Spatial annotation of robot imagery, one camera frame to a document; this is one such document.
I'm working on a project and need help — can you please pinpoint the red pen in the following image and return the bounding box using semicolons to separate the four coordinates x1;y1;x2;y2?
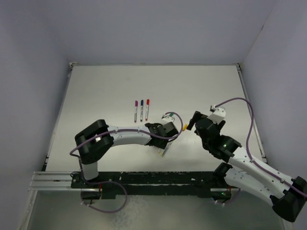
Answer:
145;105;149;121

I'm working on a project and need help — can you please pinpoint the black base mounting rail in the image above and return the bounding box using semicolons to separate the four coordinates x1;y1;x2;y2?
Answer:
71;171;233;202

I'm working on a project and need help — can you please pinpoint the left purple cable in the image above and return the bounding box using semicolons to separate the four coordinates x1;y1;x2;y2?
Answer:
69;111;183;172

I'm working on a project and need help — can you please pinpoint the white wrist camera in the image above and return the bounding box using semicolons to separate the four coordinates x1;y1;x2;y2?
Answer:
161;114;175;125
208;105;226;125

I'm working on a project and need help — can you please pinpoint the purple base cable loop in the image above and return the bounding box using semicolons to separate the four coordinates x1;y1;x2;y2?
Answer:
80;179;128;213

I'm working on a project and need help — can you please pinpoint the green pen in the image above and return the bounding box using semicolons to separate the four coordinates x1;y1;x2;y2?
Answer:
162;142;172;157

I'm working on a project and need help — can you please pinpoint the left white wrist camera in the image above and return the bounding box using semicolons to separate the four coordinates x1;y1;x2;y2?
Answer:
161;114;175;125

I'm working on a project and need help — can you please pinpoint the purple pen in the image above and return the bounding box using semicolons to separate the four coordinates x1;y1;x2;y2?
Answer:
134;100;138;123

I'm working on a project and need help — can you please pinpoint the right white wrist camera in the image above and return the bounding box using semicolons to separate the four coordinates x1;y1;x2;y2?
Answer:
208;105;226;125

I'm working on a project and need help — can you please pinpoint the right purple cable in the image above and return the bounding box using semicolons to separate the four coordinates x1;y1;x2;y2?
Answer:
213;97;307;198

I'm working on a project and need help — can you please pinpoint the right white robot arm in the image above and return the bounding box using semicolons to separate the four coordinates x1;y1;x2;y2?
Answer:
187;109;307;222

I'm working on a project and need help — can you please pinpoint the blue pen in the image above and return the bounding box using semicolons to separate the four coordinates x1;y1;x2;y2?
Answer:
140;106;143;122

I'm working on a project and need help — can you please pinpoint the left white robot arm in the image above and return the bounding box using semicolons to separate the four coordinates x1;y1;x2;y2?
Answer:
74;119;179;188

